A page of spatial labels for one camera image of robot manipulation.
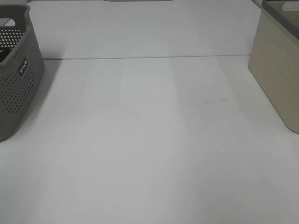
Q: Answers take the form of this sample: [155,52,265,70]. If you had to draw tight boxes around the beige storage box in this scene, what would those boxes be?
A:
[248,0,299,133]

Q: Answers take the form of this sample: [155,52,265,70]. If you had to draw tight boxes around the grey perforated plastic basket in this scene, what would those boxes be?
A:
[0,5,44,140]

